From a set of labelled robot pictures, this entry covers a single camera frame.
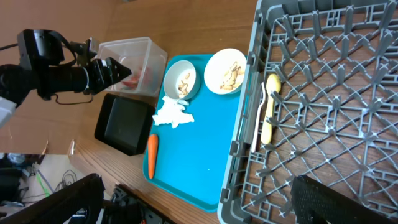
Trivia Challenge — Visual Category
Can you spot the clear plastic bin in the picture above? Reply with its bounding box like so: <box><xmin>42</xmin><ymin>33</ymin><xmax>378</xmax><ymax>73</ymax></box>
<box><xmin>96</xmin><ymin>37</ymin><xmax>168</xmax><ymax>97</ymax></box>

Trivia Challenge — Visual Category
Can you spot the red snack wrapper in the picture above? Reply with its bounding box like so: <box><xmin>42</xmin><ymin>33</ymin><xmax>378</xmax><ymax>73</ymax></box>
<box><xmin>122</xmin><ymin>67</ymin><xmax>152</xmax><ymax>90</ymax></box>

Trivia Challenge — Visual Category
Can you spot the white napkin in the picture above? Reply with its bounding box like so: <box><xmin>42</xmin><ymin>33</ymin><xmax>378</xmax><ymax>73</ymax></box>
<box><xmin>152</xmin><ymin>96</ymin><xmax>195</xmax><ymax>129</ymax></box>

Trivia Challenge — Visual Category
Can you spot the grey dishwasher rack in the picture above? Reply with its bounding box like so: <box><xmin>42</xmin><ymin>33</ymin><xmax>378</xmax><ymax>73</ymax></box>
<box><xmin>217</xmin><ymin>0</ymin><xmax>397</xmax><ymax>223</ymax></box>

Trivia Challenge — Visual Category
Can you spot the black plastic tray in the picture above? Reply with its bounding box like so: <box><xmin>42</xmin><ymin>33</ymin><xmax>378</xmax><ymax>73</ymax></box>
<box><xmin>94</xmin><ymin>93</ymin><xmax>155</xmax><ymax>156</ymax></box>

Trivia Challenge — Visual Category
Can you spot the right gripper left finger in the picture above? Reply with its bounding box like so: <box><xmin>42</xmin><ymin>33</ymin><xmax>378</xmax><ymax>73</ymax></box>
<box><xmin>1</xmin><ymin>173</ymin><xmax>104</xmax><ymax>224</ymax></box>

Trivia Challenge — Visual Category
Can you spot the yellow plastic spoon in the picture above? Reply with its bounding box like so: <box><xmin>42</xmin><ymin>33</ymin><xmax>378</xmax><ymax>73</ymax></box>
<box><xmin>261</xmin><ymin>73</ymin><xmax>281</xmax><ymax>144</ymax></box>

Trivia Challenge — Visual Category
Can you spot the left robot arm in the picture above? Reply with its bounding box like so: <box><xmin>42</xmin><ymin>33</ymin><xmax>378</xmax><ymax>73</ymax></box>
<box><xmin>1</xmin><ymin>29</ymin><xmax>132</xmax><ymax>125</ymax></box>

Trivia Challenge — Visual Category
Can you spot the white plastic fork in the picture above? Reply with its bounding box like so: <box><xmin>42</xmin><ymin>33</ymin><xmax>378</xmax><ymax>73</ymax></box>
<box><xmin>251</xmin><ymin>82</ymin><xmax>266</xmax><ymax>154</ymax></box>

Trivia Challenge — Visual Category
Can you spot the grey bowl with food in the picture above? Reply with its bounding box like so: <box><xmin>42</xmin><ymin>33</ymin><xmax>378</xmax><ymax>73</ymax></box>
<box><xmin>163</xmin><ymin>60</ymin><xmax>201</xmax><ymax>100</ymax></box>

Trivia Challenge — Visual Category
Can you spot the orange carrot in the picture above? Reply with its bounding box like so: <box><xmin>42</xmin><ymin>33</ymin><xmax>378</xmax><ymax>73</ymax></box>
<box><xmin>147</xmin><ymin>134</ymin><xmax>159</xmax><ymax>179</ymax></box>

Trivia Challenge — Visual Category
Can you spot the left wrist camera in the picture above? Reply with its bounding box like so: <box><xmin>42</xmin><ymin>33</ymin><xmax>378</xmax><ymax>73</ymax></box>
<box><xmin>70</xmin><ymin>37</ymin><xmax>100</xmax><ymax>66</ymax></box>

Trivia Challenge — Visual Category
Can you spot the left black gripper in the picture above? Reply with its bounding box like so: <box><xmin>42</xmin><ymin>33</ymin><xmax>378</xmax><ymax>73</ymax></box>
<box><xmin>83</xmin><ymin>57</ymin><xmax>132</xmax><ymax>95</ymax></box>

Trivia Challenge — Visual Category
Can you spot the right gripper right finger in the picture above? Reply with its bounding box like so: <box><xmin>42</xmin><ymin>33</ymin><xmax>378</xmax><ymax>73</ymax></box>
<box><xmin>290</xmin><ymin>175</ymin><xmax>393</xmax><ymax>224</ymax></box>

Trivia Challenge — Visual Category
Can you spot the teal plastic tray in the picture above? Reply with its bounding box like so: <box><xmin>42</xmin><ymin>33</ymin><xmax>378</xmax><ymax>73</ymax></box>
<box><xmin>142</xmin><ymin>54</ymin><xmax>240</xmax><ymax>212</ymax></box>

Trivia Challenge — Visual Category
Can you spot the white bowl with peanuts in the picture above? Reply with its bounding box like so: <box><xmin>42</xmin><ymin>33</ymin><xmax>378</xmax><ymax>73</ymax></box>
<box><xmin>204</xmin><ymin>48</ymin><xmax>246</xmax><ymax>95</ymax></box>

